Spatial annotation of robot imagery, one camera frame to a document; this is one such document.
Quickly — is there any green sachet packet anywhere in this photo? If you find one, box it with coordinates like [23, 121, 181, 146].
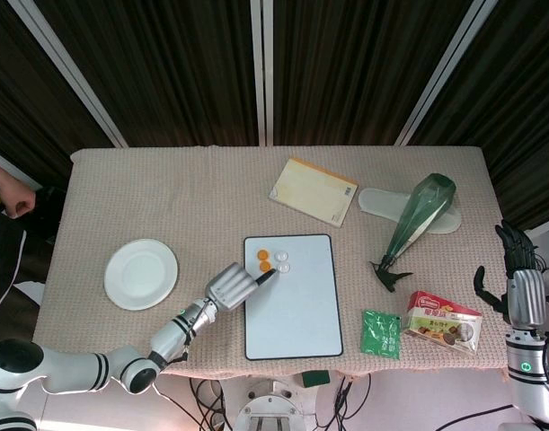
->
[359, 309, 402, 360]

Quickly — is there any person in black clothing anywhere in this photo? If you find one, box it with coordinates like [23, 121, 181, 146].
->
[0, 201, 33, 327]

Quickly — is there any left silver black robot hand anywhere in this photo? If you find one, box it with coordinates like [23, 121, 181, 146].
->
[205, 262, 278, 312]

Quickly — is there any green block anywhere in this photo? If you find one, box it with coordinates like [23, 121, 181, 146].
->
[300, 370, 332, 388]

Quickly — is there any bare person hand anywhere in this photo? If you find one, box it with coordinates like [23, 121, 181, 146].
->
[0, 178, 37, 220]

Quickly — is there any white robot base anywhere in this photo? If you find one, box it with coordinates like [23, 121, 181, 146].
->
[233, 376, 306, 431]

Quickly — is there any black bag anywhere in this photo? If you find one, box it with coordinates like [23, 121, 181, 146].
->
[31, 186, 68, 248]

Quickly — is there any white paper plate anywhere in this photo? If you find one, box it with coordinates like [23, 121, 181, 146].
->
[103, 238, 180, 312]

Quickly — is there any white frame post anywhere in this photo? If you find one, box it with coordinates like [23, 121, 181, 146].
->
[250, 0, 262, 147]
[394, 0, 496, 146]
[11, 0, 128, 149]
[261, 0, 276, 147]

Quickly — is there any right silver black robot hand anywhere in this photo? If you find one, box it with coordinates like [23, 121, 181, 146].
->
[474, 219, 548, 331]

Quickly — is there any yellow cover book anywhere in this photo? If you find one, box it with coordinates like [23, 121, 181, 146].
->
[268, 156, 359, 228]

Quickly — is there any white magnetic board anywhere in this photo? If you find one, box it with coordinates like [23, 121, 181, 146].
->
[243, 233, 344, 361]

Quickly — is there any black cable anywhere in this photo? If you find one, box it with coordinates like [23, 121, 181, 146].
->
[439, 403, 518, 430]
[159, 376, 239, 431]
[309, 374, 374, 431]

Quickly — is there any pink waffle tablecloth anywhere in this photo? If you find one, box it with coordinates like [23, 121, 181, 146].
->
[33, 144, 511, 391]

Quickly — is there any red snack box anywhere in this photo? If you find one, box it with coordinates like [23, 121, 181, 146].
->
[403, 290, 483, 356]

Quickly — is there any dark pleated curtain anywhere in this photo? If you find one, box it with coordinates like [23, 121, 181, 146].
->
[0, 0, 549, 230]

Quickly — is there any white slipper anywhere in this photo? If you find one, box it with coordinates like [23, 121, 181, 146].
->
[357, 188, 463, 235]

